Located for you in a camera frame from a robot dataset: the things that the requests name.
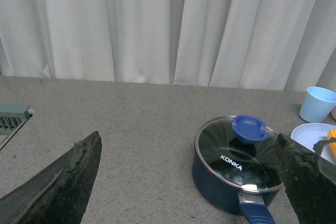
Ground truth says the glass lid blue knob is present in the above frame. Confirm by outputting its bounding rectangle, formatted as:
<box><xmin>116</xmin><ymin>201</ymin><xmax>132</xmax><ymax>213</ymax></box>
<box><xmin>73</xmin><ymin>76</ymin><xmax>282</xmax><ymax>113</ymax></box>
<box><xmin>194</xmin><ymin>115</ymin><xmax>283</xmax><ymax>193</ymax></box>

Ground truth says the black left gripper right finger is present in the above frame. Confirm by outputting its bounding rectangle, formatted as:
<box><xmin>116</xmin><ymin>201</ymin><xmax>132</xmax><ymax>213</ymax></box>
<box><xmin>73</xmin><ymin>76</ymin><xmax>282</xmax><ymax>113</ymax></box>
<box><xmin>276</xmin><ymin>133</ymin><xmax>335</xmax><ymax>223</ymax></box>

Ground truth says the yellow corn cob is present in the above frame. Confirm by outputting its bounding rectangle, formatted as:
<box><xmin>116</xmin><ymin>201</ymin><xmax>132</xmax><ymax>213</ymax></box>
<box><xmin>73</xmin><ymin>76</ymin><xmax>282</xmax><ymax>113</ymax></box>
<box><xmin>327</xmin><ymin>129</ymin><xmax>336</xmax><ymax>158</ymax></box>

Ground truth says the white curtain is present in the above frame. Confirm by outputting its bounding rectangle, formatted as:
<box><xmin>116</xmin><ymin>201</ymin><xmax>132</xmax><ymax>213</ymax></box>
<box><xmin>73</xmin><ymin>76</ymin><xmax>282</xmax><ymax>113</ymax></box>
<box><xmin>1</xmin><ymin>0</ymin><xmax>335</xmax><ymax>91</ymax></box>

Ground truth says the green slotted rack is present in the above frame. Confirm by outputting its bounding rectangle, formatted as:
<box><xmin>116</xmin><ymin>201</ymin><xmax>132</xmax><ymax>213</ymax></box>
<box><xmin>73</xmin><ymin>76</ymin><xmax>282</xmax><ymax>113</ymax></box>
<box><xmin>1</xmin><ymin>103</ymin><xmax>34</xmax><ymax>150</ymax></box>

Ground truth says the dark blue saucepan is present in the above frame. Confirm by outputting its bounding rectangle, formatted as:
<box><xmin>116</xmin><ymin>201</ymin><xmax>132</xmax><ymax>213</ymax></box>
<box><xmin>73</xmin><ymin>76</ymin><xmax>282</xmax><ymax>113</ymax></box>
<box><xmin>192</xmin><ymin>116</ymin><xmax>284</xmax><ymax>223</ymax></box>

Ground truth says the light blue plate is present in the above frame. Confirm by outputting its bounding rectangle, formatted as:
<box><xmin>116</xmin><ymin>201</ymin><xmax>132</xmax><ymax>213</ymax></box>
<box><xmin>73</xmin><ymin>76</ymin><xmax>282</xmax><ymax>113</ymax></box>
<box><xmin>291</xmin><ymin>123</ymin><xmax>335</xmax><ymax>152</ymax></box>

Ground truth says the light blue plastic cup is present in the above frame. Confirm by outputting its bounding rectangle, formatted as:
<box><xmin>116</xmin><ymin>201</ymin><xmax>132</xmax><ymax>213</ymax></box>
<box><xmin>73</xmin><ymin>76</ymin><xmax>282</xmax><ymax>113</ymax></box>
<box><xmin>299</xmin><ymin>87</ymin><xmax>335</xmax><ymax>123</ymax></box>

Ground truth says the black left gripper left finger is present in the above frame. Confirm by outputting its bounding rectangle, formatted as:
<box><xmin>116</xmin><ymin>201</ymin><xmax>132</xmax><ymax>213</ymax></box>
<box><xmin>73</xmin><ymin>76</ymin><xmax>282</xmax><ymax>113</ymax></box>
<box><xmin>1</xmin><ymin>132</ymin><xmax>102</xmax><ymax>223</ymax></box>

